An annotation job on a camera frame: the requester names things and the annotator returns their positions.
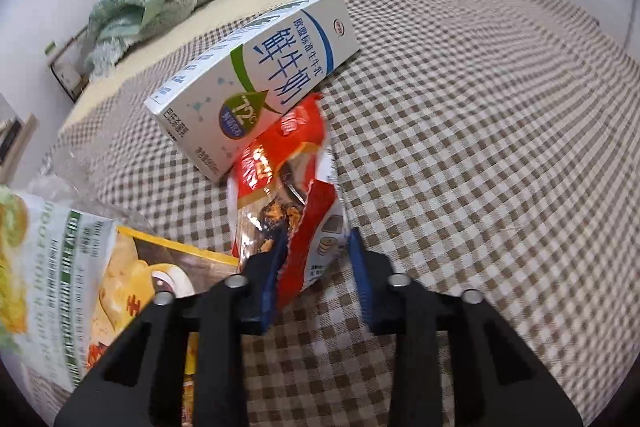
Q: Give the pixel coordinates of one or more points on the wooden shelf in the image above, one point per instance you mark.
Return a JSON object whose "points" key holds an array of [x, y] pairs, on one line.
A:
{"points": [[20, 142]]}

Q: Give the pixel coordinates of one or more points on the beige bed sheet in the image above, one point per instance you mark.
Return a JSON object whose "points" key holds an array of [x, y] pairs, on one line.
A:
{"points": [[240, 13]]}

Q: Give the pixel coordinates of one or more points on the wooden nightstand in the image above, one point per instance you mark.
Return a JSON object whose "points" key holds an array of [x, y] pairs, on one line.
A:
{"points": [[67, 72]]}

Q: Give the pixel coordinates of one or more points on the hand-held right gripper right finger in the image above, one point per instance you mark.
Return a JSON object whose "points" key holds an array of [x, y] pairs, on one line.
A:
{"points": [[361, 277]]}

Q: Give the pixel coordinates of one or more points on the green and white food bag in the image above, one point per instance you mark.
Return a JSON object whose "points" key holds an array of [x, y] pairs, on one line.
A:
{"points": [[50, 257]]}

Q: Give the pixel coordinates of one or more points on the red snack packet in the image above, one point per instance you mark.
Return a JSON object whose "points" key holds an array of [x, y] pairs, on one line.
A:
{"points": [[310, 217]]}

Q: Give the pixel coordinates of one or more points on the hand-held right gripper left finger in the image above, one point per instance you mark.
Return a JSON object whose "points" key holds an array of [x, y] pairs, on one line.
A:
{"points": [[267, 292]]}

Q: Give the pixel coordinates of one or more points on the white milk carton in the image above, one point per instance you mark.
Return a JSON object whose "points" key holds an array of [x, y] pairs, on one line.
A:
{"points": [[260, 77]]}

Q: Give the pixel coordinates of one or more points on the yellow snack packet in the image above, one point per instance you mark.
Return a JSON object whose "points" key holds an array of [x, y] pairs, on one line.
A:
{"points": [[150, 252]]}

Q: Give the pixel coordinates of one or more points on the wall socket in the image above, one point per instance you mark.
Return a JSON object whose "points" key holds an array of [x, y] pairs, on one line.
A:
{"points": [[50, 47]]}

